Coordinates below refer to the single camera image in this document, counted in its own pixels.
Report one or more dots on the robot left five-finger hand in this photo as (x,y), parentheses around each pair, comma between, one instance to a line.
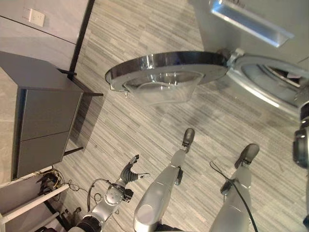
(127,176)

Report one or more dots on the robot left silver arm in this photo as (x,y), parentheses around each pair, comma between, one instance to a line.
(106,205)

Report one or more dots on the robot right silver arm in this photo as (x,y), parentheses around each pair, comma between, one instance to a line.
(302,145)

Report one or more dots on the round glass washer door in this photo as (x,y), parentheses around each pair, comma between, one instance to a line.
(166,72)

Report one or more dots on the washer detergent drawer panel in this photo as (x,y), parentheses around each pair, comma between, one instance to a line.
(251,21)

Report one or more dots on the robot left silver leg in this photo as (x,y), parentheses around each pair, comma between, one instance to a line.
(157,193)

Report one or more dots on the robot silver leg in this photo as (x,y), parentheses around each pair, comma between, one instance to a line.
(157,193)
(237,193)

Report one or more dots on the dark grey side cabinet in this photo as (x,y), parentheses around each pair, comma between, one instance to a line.
(46,120)

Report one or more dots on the robot right silver leg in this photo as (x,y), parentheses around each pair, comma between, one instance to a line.
(237,193)

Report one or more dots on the silver front-load washing machine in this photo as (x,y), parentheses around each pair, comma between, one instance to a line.
(253,55)

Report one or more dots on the white frame rack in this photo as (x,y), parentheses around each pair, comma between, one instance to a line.
(29,205)

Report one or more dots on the black vertical wall trim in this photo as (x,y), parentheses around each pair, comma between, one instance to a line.
(80,38)

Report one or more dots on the white wall socket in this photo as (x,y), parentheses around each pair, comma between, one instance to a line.
(36,17)

